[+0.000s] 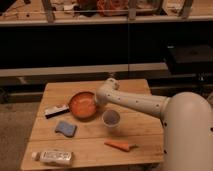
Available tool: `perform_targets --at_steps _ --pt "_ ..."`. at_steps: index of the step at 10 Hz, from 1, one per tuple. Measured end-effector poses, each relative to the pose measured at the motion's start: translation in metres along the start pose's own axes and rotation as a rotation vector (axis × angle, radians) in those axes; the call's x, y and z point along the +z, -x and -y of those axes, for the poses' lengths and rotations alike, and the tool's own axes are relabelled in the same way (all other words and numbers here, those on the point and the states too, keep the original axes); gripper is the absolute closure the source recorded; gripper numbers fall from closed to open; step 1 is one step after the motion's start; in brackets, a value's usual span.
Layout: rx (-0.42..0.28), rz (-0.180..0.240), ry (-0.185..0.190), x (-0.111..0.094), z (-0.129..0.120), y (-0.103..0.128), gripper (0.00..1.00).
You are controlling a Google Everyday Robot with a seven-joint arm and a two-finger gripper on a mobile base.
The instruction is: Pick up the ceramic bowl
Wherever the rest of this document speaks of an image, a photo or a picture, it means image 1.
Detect orange ceramic bowl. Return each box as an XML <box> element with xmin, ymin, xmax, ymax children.
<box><xmin>68</xmin><ymin>92</ymin><xmax>97</xmax><ymax>119</ymax></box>

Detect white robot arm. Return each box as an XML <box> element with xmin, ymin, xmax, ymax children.
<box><xmin>95</xmin><ymin>78</ymin><xmax>213</xmax><ymax>171</ymax></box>

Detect small clear plastic cup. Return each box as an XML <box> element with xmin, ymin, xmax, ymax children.
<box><xmin>102</xmin><ymin>110</ymin><xmax>120</xmax><ymax>128</ymax></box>

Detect wooden table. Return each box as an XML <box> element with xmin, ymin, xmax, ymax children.
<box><xmin>21</xmin><ymin>81</ymin><xmax>163</xmax><ymax>171</ymax></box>

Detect blue sponge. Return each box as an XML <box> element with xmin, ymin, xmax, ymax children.
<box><xmin>55</xmin><ymin>121</ymin><xmax>77</xmax><ymax>137</ymax></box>

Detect orange toy carrot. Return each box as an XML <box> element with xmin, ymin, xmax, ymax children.
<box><xmin>105</xmin><ymin>141</ymin><xmax>137</xmax><ymax>152</ymax></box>

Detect black box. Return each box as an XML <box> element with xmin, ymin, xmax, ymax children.
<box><xmin>165</xmin><ymin>45</ymin><xmax>213</xmax><ymax>74</ymax></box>

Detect white plastic bottle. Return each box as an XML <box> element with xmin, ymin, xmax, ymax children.
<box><xmin>31</xmin><ymin>150</ymin><xmax>73</xmax><ymax>165</ymax></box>

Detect long wooden shelf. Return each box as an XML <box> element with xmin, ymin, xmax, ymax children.
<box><xmin>0</xmin><ymin>0</ymin><xmax>213</xmax><ymax>27</ymax></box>

